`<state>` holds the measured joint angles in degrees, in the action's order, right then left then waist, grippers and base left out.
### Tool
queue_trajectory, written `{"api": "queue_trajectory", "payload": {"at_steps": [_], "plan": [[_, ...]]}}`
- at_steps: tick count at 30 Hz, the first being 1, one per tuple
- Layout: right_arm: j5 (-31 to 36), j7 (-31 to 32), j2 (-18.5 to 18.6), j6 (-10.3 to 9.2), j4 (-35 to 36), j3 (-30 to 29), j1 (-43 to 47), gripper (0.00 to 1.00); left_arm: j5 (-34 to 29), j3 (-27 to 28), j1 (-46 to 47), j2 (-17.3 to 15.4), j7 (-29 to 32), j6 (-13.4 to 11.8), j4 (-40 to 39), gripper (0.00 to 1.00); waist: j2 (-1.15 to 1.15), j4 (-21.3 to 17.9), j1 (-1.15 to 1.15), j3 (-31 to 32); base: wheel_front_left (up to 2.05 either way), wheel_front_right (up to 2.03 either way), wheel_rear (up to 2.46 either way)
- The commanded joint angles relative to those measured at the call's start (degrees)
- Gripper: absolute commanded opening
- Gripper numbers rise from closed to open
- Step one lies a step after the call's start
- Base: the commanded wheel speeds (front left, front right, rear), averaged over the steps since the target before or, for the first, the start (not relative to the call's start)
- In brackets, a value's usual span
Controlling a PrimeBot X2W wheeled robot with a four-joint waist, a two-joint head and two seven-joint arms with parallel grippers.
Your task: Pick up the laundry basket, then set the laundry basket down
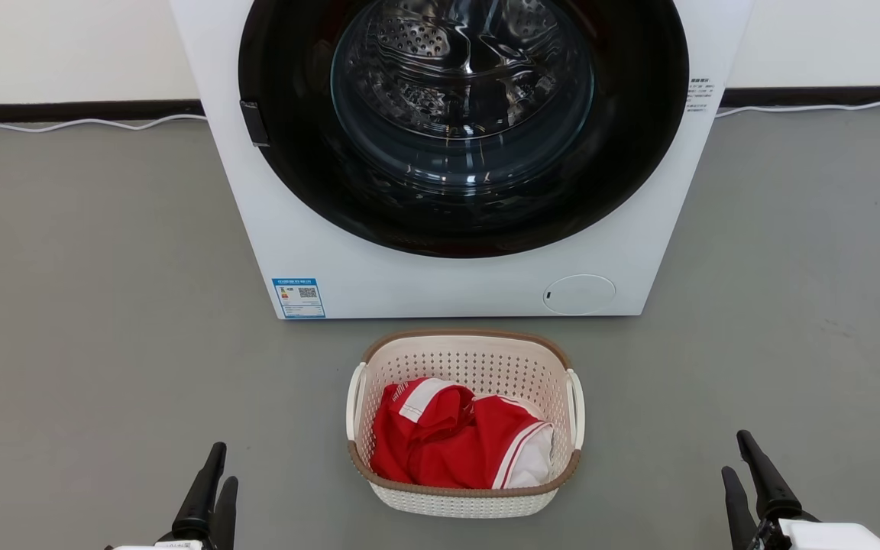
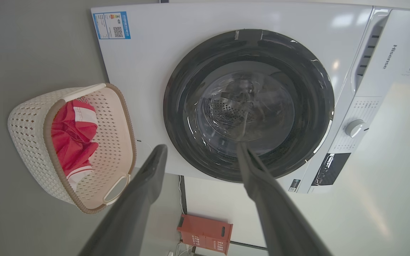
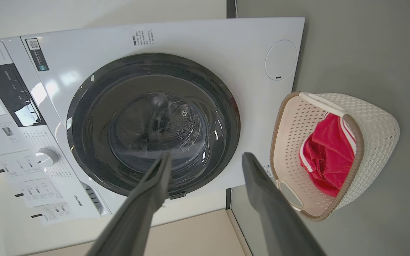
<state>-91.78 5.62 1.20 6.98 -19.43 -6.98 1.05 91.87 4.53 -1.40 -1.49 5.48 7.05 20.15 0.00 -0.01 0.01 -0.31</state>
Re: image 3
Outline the white perforated laundry basket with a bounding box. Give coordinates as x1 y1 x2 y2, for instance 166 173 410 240
270 91 400 222

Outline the dark round washing machine door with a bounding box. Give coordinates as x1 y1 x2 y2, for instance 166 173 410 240
66 53 241 200

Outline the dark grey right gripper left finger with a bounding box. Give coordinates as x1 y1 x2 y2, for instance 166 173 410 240
86 152 173 256

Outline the white washing machine control knob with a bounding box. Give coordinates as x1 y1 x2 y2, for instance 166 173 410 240
35 148 59 167

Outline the red garment with white trim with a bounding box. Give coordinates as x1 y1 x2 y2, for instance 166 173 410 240
299 112 357 198

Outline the white front-load washing machine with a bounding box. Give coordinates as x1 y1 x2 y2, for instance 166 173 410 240
0 17 305 226

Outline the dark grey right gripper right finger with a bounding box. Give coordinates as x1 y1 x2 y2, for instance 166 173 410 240
242 152 327 256

